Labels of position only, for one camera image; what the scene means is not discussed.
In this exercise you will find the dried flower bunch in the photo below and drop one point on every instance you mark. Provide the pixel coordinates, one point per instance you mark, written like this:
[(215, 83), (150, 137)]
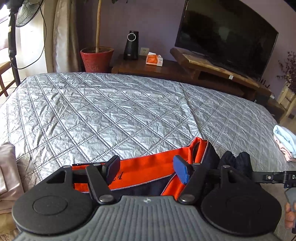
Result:
[(290, 69)]

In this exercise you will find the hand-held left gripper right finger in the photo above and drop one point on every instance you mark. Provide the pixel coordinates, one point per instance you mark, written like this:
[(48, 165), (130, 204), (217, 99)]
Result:
[(181, 170)]

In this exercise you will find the black television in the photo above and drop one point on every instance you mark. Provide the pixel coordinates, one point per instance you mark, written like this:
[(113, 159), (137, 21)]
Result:
[(226, 34)]

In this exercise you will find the person's right hand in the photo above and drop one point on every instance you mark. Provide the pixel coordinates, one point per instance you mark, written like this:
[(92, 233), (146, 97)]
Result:
[(290, 219)]

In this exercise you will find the black standing fan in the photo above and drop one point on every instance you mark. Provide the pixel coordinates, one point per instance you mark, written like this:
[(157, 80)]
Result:
[(27, 14)]

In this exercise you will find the beige curtain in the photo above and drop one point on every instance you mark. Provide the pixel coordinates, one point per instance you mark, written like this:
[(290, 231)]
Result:
[(64, 39)]

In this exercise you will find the white wooden crate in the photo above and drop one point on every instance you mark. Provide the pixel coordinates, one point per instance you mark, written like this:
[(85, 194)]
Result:
[(286, 97)]

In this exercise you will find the pink cloth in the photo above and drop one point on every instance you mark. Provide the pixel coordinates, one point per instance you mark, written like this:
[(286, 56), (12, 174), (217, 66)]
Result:
[(286, 155)]

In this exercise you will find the red plant pot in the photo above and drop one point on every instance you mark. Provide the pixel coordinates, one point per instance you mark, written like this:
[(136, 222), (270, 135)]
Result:
[(97, 61)]

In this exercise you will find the dark wooden cabinet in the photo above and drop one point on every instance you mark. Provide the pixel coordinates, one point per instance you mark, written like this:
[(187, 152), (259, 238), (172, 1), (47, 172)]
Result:
[(138, 69)]

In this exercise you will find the navy jacket with orange lining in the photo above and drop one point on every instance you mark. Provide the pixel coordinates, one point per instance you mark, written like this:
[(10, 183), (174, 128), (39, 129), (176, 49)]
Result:
[(143, 164)]

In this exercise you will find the indoor tree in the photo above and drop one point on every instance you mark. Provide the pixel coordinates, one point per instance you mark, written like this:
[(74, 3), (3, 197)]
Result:
[(99, 23)]

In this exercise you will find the wooden chair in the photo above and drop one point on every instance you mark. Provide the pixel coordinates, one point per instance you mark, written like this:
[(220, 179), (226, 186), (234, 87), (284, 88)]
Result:
[(4, 69)]

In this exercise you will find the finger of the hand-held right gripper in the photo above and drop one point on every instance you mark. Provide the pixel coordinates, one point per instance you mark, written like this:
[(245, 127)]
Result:
[(268, 177)]

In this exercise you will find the light blue cloth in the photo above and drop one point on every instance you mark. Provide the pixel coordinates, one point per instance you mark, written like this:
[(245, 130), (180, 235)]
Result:
[(285, 136)]

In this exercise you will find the silver quilted bed cover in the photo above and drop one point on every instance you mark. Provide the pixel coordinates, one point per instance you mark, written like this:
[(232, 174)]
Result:
[(104, 111)]

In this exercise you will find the white wall socket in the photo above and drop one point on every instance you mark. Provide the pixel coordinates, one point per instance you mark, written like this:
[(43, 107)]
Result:
[(144, 51)]

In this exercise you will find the black cylindrical device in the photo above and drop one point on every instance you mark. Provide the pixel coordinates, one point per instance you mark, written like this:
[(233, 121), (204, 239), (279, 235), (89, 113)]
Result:
[(130, 49)]

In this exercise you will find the beige cloth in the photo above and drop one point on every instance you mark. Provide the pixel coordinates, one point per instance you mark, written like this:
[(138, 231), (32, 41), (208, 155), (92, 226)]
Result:
[(9, 176)]

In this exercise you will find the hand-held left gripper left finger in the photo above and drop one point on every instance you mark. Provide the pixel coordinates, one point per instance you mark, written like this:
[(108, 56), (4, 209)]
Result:
[(113, 166)]

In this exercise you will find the orange tissue pack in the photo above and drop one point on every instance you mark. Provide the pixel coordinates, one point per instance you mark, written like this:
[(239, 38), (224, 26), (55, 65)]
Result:
[(153, 59)]

